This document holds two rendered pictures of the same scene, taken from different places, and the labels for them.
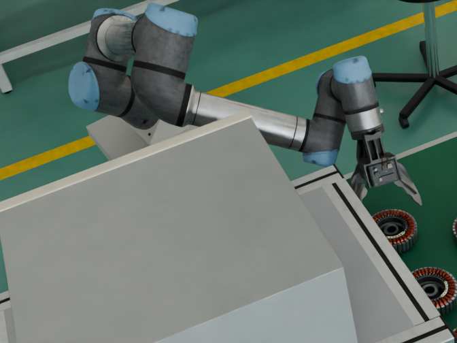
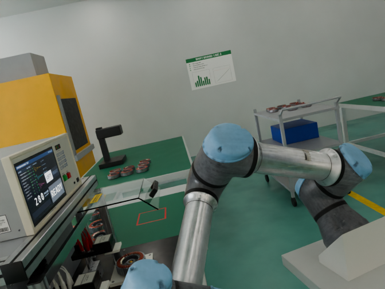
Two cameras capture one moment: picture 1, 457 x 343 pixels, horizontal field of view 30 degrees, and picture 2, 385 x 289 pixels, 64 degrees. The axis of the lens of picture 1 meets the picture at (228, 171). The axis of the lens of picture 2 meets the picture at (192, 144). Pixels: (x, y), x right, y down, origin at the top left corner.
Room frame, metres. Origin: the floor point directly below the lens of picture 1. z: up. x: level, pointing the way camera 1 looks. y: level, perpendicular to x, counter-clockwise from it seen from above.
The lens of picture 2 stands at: (1.63, -0.75, 1.39)
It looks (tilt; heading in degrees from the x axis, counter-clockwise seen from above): 11 degrees down; 95
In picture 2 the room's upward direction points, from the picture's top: 12 degrees counter-clockwise
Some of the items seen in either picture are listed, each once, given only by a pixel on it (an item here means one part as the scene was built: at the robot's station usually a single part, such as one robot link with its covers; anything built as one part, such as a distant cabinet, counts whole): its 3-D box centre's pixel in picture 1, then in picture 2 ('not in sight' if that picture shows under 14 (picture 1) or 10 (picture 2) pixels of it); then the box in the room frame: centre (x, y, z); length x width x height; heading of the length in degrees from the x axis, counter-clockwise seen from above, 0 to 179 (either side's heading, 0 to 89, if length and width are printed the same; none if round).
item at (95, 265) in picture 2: not in sight; (93, 273); (1.07, 0.26, 0.80); 0.08 x 0.05 x 0.06; 98
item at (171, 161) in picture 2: not in sight; (146, 190); (0.72, 2.49, 0.37); 1.85 x 1.10 x 0.75; 98
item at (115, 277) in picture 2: not in sight; (132, 269); (1.21, 0.28, 0.78); 0.15 x 0.15 x 0.01; 8
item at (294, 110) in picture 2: not in sight; (297, 145); (2.46, 2.67, 0.51); 1.01 x 0.60 x 1.01; 98
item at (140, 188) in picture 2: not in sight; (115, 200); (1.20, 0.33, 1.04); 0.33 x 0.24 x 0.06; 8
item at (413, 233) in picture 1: (391, 231); not in sight; (1.30, -0.31, 0.77); 0.11 x 0.11 x 0.04
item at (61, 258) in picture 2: not in sight; (78, 228); (1.13, 0.15, 1.03); 0.62 x 0.01 x 0.03; 98
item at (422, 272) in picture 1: (430, 292); not in sight; (1.11, -0.32, 0.77); 0.11 x 0.11 x 0.04
